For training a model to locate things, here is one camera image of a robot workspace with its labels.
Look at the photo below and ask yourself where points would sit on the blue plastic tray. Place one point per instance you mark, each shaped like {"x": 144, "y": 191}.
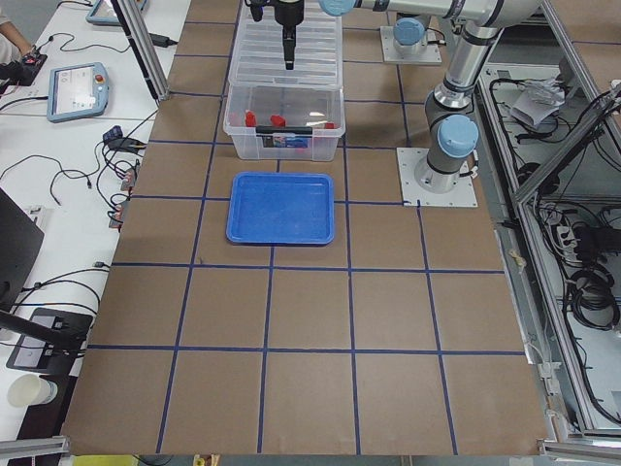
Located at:
{"x": 281, "y": 209}

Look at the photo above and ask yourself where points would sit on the near teach pendant tablet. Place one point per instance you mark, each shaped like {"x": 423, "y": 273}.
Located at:
{"x": 77, "y": 91}

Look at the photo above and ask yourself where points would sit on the white paper cup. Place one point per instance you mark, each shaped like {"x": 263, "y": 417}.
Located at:
{"x": 31, "y": 390}

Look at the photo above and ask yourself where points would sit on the small black usb hub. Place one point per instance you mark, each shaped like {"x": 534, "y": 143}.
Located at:
{"x": 114, "y": 134}

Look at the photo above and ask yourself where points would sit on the black monitor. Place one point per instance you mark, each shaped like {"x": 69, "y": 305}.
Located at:
{"x": 21, "y": 240}

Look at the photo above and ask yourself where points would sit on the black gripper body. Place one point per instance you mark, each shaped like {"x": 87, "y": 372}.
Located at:
{"x": 288, "y": 13}

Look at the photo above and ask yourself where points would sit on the clear plastic storage box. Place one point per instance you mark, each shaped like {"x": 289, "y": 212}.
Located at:
{"x": 305, "y": 110}

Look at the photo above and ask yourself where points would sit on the black monitor stand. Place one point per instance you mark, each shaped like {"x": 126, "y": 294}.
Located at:
{"x": 50, "y": 341}

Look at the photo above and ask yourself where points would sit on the crumpled white paper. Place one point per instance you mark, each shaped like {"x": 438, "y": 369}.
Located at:
{"x": 539, "y": 99}

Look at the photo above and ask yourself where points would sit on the clear plastic box lid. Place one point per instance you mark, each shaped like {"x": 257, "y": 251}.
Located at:
{"x": 257, "y": 57}

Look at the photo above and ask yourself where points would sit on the far teach pendant tablet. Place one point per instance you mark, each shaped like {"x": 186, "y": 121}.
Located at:
{"x": 102, "y": 13}

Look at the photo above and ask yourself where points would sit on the red block left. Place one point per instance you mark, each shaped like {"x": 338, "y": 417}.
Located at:
{"x": 250, "y": 119}

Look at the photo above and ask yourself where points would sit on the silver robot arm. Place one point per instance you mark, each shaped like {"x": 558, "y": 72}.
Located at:
{"x": 454, "y": 137}

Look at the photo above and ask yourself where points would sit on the aluminium frame right rail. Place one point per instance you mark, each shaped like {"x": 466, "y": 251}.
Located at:
{"x": 539, "y": 340}

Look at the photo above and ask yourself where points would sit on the red block middle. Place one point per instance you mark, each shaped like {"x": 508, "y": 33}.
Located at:
{"x": 277, "y": 121}

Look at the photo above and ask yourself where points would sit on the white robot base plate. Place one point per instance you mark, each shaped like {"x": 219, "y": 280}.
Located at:
{"x": 423, "y": 187}

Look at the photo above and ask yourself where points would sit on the teach pendant tablet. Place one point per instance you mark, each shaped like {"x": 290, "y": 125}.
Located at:
{"x": 102, "y": 13}
{"x": 77, "y": 91}

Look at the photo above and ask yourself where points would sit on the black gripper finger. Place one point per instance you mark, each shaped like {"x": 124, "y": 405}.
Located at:
{"x": 289, "y": 45}

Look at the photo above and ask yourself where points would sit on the black power adapter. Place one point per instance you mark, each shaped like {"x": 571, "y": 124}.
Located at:
{"x": 162, "y": 41}

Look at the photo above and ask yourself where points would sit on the aluminium frame post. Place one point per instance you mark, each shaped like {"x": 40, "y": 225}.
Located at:
{"x": 135, "y": 30}

